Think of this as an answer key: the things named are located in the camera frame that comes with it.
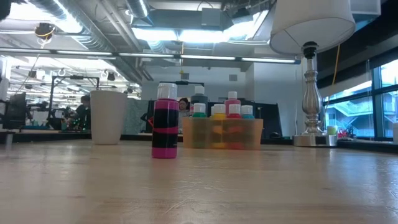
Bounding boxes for magenta paint bottle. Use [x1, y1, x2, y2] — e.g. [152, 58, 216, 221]
[151, 82, 180, 159]

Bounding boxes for black background monitor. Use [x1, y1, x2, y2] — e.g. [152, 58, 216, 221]
[5, 92, 27, 129]

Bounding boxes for horizontal light bar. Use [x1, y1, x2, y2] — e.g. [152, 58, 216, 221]
[0, 46, 302, 65]

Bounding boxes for green paint bottle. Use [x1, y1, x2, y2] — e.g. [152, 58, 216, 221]
[192, 103, 208, 149]

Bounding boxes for person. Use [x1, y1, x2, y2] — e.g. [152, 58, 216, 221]
[177, 97, 191, 125]
[63, 95, 92, 131]

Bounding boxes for black background equipment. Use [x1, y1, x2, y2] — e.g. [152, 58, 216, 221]
[254, 101, 283, 140]

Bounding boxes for tall grey paint bottle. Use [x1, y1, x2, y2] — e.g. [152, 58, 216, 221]
[190, 85, 209, 114]

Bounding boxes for grey ceiling box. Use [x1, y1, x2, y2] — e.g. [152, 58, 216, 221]
[201, 7, 222, 27]

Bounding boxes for red desk tools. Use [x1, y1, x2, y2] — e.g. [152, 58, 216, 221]
[338, 128, 355, 139]

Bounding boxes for silver lamp with white shade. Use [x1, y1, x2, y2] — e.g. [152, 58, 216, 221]
[269, 0, 357, 147]

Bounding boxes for silver ribbed air duct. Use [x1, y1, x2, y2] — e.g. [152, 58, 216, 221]
[126, 0, 150, 19]
[26, 0, 131, 54]

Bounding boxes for orange translucent bin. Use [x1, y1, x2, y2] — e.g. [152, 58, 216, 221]
[182, 117, 264, 151]

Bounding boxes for black background gantry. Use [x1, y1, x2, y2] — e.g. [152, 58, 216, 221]
[49, 75, 100, 125]

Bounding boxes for red paint bottle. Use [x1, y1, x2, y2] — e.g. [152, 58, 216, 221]
[228, 103, 243, 150]

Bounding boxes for yellow extension cord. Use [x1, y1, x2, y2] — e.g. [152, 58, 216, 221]
[331, 43, 342, 86]

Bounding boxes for black round ceiling device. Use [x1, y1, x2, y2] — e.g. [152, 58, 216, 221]
[33, 21, 57, 50]

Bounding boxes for white paper cup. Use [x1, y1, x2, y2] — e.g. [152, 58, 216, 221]
[90, 90, 128, 146]

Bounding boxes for grey-blue background panel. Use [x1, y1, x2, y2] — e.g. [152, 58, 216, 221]
[123, 98, 150, 135]

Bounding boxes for tall coral paint bottle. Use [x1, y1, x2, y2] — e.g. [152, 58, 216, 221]
[224, 91, 242, 110]

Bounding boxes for turquoise paint bottle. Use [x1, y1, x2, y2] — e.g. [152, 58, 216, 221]
[241, 105, 255, 121]

